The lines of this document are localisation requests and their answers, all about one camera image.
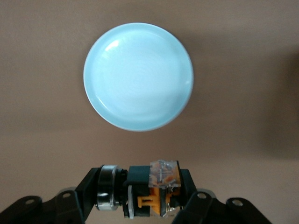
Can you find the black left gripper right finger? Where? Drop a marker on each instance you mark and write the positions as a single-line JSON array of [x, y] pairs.
[[205, 207]]

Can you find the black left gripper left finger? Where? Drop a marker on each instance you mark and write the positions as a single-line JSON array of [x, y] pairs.
[[70, 203]]

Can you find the black and orange switch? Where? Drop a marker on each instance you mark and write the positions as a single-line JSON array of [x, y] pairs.
[[140, 186]]

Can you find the light blue round plate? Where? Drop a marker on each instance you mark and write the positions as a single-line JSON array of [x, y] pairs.
[[137, 77]]

